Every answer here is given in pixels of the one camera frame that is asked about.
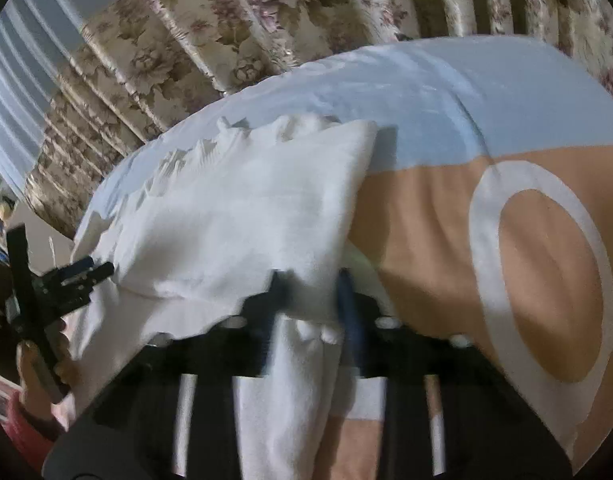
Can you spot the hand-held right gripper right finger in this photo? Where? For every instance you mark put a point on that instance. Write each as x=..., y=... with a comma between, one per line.
x=347, y=310

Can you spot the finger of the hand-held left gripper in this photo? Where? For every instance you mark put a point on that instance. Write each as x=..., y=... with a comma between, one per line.
x=94, y=276
x=79, y=266

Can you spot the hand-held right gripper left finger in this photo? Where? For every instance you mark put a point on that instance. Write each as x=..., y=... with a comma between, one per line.
x=279, y=290

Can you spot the white garment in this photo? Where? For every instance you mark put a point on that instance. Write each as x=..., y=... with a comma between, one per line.
x=226, y=220

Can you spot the person's left forearm pink sleeve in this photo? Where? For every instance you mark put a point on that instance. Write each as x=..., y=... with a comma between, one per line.
x=29, y=427

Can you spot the person's left hand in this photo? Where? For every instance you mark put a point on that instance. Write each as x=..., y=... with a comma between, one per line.
x=34, y=365

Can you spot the orange and blue printed bedsheet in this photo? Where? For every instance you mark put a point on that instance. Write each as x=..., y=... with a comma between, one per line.
x=436, y=220

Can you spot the floral curtain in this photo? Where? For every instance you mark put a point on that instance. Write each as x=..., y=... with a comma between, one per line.
x=196, y=25

